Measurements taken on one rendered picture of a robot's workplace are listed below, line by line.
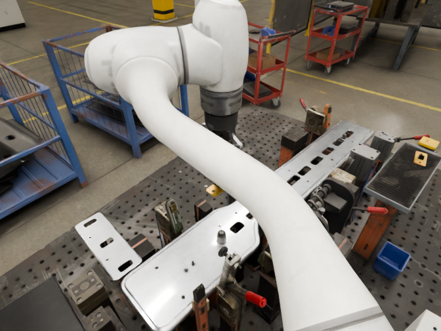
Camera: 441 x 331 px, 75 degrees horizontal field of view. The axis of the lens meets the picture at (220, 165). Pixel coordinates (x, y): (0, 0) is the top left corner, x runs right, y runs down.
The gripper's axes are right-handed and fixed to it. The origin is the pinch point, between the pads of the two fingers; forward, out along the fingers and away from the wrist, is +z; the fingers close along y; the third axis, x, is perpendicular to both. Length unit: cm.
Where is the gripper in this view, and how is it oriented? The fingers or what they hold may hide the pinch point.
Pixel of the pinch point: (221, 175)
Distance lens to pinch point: 76.1
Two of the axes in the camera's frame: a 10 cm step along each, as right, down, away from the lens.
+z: 0.0, 7.5, 6.6
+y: 7.1, 4.6, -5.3
